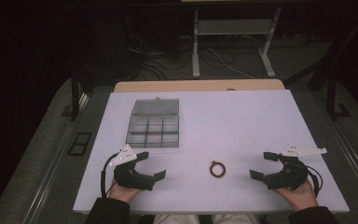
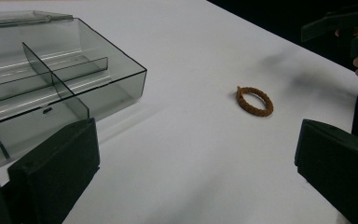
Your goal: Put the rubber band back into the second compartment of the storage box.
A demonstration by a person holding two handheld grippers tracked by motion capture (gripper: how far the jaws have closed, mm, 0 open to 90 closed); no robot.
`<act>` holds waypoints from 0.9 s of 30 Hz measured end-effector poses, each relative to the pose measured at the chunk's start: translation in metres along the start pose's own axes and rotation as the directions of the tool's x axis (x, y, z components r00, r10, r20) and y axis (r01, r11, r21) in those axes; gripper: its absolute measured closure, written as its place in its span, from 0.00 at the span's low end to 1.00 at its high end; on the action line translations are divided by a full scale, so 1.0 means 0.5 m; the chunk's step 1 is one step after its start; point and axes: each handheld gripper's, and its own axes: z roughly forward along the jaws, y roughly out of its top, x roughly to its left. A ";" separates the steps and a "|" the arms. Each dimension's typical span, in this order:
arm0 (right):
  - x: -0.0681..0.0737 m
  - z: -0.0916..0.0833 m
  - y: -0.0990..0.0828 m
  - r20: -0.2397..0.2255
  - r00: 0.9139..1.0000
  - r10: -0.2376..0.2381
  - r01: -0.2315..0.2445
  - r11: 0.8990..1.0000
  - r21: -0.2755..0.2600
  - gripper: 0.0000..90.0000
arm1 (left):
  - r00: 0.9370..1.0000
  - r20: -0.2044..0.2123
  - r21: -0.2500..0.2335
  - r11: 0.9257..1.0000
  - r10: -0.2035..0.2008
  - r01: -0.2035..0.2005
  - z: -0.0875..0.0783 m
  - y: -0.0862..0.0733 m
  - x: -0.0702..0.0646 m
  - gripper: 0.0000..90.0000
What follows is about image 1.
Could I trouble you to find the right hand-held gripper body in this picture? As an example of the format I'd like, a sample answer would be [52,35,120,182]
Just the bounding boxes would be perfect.
[264,143,328,190]

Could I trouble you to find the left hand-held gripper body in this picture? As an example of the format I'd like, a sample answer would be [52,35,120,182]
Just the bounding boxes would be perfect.
[108,144,157,191]

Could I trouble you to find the person's left hand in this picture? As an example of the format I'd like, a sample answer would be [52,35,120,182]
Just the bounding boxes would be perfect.
[108,179,145,203]

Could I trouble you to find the person's right hand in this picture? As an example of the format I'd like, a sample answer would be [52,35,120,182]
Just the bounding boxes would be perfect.
[272,179,320,213]

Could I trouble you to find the clear plastic compartment box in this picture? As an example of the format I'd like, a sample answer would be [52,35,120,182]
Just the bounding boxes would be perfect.
[125,96,181,149]

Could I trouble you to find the black metal stand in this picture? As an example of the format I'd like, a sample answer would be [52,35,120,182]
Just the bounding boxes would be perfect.
[70,68,90,122]
[283,8,352,121]

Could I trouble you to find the white metal stand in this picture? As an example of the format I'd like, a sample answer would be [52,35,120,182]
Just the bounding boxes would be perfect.
[191,7,282,79]

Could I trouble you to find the right hand-held gripper black cable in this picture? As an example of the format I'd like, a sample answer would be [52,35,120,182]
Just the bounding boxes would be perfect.
[305,164,324,198]

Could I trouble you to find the hand-held gripper black cable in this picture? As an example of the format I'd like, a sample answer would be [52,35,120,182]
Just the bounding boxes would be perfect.
[305,164,324,198]
[100,152,119,199]

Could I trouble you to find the left hand-held gripper black cable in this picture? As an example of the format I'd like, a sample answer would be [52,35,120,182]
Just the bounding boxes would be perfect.
[100,152,119,199]

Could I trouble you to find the brown bracelet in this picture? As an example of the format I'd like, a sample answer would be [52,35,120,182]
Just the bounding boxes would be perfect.
[209,160,227,179]

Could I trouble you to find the black floor cables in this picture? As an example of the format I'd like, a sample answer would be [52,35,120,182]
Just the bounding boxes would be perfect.
[126,33,194,81]

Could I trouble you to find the white floor cable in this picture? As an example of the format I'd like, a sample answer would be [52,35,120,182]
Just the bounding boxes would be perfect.
[207,47,255,79]

